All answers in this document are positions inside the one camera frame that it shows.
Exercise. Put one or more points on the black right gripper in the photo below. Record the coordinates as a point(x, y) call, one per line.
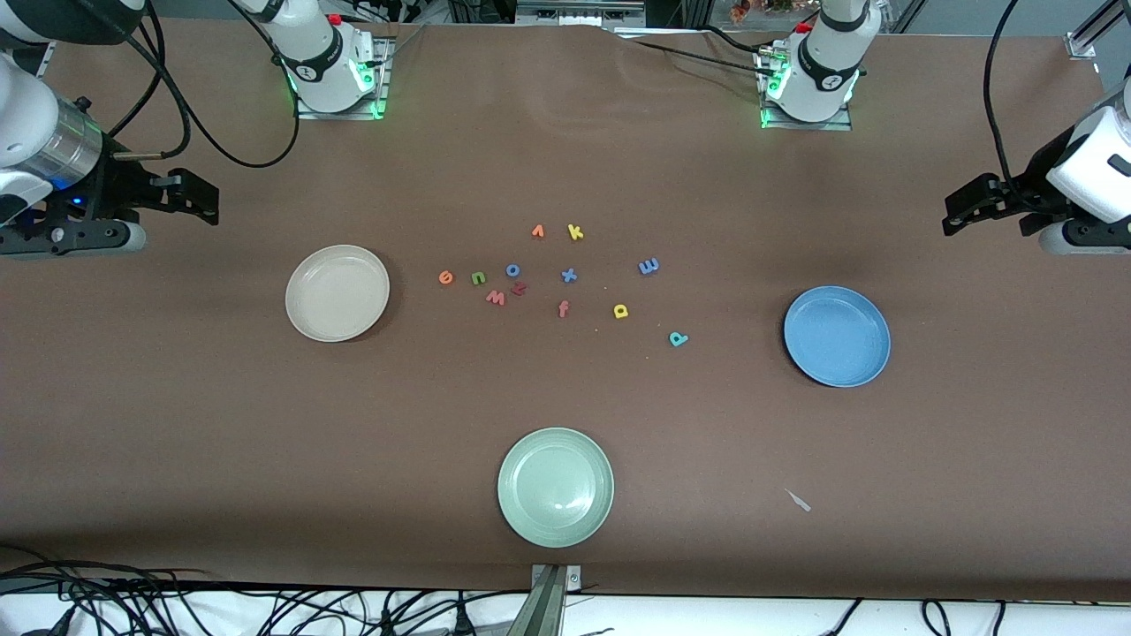
point(117, 188)

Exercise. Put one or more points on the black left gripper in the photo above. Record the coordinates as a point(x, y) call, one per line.
point(1025, 188)

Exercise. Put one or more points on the blue foam letter m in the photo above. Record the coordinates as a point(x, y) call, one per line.
point(648, 267)

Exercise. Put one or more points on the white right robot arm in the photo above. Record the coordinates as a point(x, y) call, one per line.
point(26, 115)

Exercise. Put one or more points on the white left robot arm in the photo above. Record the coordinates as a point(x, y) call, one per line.
point(822, 71)

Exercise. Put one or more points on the beige brown plate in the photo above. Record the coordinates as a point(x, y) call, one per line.
point(336, 296)

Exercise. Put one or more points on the blue plate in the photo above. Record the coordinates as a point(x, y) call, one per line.
point(839, 344)

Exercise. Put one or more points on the brown table cover sheet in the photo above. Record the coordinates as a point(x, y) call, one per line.
point(221, 424)

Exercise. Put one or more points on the small grey paper scrap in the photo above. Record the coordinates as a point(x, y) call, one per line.
point(798, 500)

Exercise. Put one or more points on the pale green plate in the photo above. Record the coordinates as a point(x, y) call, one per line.
point(555, 488)

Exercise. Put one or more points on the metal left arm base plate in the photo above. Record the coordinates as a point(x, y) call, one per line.
point(813, 125)

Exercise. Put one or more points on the aluminium frame corner profile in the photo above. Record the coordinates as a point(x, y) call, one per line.
point(1082, 44)

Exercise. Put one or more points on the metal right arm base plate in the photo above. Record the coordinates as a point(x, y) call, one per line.
point(381, 75)

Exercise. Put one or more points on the silver frame rail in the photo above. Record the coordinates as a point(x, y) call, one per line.
point(574, 16)

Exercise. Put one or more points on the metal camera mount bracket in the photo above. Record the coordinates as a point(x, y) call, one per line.
point(548, 609)

